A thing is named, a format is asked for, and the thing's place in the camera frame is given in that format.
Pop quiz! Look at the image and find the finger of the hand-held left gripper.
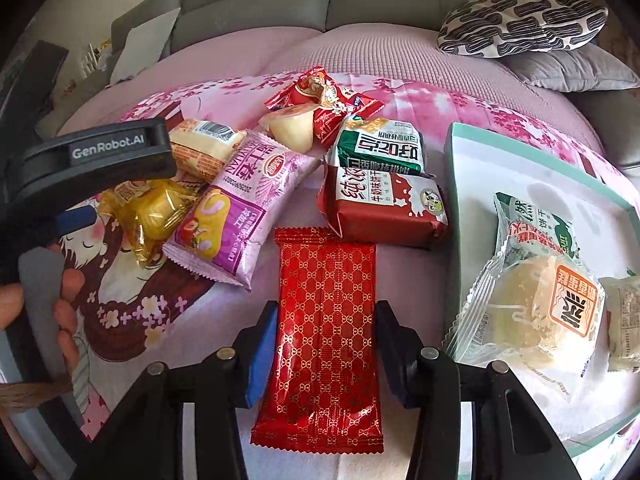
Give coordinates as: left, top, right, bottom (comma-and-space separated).
52, 207, 97, 235

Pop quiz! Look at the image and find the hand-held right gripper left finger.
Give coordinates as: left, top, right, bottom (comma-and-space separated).
70, 301, 279, 480

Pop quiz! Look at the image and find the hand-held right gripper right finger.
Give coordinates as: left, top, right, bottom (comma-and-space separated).
375, 300, 583, 480

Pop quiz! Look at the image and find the red gold patterned packet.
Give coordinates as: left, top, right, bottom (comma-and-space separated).
250, 226, 386, 453

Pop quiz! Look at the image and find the yellow foil snack packet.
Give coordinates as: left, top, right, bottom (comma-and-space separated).
97, 180, 201, 266

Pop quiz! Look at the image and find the round pastry clear packet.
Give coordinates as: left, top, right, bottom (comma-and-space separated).
442, 247, 608, 396

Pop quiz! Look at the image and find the shallow teal cardboard box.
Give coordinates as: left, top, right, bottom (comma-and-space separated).
442, 122, 640, 458

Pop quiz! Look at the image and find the yellow jelly cup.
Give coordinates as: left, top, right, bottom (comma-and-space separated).
258, 104, 317, 153

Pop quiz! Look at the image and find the green white biscuit packet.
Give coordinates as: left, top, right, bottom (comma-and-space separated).
494, 191, 581, 261

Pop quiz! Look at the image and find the green cookie packet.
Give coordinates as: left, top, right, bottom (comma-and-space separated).
325, 117, 428, 176

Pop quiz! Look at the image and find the cream white snack packet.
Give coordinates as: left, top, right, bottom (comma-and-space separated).
598, 272, 640, 373

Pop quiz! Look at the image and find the person's left forearm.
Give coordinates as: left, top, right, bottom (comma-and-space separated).
0, 377, 76, 416

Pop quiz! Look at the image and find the person's left hand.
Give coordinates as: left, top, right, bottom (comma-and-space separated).
0, 267, 85, 378

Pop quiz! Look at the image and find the orange cream snack packet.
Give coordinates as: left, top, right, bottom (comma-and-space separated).
167, 119, 248, 183

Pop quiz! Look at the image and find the white pillow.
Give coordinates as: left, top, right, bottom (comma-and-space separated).
110, 7, 182, 86

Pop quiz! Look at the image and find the dark red biscuit packet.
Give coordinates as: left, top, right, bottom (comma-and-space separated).
317, 165, 449, 250

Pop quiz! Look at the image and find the pink cake packet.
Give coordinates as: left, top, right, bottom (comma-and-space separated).
162, 131, 321, 291

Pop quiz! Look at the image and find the grey sofa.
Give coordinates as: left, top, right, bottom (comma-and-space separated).
107, 0, 640, 171

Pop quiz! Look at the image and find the small plain red packet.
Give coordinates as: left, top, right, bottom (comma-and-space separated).
312, 91, 386, 150

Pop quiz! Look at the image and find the pink knitted sofa cover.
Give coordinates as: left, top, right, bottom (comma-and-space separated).
57, 27, 601, 151

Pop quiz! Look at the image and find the grey cushion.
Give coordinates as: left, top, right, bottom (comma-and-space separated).
510, 42, 640, 93

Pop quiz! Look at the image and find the black white patterned cushion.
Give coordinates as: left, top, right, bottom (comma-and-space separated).
437, 0, 610, 56

